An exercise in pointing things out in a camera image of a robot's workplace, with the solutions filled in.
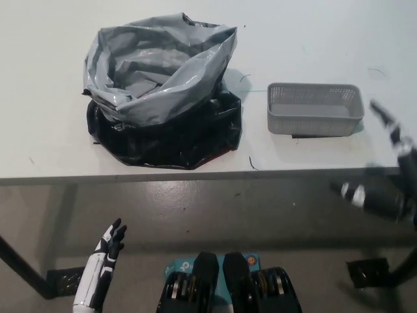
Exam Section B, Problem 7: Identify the black metal table leg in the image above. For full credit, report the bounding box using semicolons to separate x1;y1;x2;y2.
390;241;417;278
0;233;56;300

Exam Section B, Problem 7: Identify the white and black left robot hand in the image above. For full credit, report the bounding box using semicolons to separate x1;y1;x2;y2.
72;218;128;309

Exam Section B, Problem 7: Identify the small grey rectangular basket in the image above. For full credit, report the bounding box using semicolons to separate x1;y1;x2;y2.
266;82;365;135

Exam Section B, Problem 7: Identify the grey and black plastic bag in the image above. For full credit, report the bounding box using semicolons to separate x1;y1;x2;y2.
81;12;244;170

